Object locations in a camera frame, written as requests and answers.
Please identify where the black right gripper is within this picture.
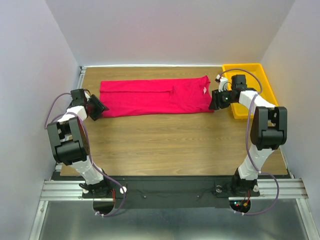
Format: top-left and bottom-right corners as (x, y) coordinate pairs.
(207, 87), (236, 110)

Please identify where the pink red t shirt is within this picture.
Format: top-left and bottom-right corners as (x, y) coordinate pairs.
(99, 75), (212, 118)

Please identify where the yellow plastic tray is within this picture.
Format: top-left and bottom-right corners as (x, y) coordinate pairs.
(222, 63), (278, 120)

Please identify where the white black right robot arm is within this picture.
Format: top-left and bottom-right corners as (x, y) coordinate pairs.
(209, 74), (288, 195)

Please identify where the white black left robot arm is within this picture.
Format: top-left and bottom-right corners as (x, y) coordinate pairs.
(44, 88), (112, 198)

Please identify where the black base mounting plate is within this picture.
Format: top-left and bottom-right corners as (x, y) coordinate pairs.
(79, 175), (260, 211)

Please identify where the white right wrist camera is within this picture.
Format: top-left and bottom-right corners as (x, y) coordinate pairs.
(215, 74), (229, 92)

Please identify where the aluminium frame rail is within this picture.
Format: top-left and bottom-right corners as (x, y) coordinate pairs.
(40, 178), (308, 201)

